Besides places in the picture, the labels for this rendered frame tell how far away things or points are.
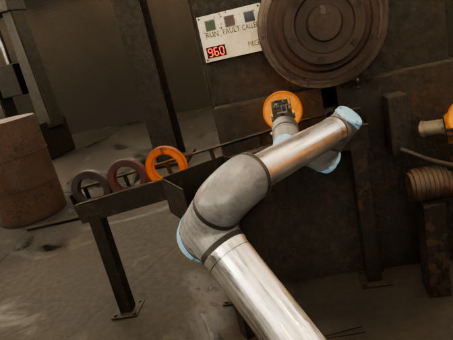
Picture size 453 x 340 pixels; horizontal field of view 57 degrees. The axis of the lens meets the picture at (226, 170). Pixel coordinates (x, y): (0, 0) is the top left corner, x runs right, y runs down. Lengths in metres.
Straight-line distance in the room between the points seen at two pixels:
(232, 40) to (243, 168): 0.97
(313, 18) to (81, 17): 7.15
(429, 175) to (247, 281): 0.97
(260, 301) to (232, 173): 0.27
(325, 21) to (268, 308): 1.02
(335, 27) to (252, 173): 0.81
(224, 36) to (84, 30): 6.77
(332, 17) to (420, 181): 0.66
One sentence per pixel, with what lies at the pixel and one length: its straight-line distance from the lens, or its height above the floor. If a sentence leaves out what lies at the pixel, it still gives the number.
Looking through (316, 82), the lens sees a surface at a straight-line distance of 1.67.
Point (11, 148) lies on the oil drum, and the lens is 3.87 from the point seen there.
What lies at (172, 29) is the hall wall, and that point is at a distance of 7.94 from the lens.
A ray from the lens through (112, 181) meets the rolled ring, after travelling 1.91.
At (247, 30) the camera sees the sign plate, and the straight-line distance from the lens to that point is 1.78.
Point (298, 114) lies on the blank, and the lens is 1.67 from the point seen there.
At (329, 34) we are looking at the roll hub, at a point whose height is 1.08.
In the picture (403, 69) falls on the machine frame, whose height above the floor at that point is 0.87.
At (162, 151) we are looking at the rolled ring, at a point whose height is 0.75.
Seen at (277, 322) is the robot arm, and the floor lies 0.59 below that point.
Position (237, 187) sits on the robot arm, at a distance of 0.88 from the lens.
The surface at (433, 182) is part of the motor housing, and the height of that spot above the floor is 0.49.
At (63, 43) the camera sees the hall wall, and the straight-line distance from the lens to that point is 8.64.
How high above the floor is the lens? 1.14
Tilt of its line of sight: 17 degrees down
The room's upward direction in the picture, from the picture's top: 13 degrees counter-clockwise
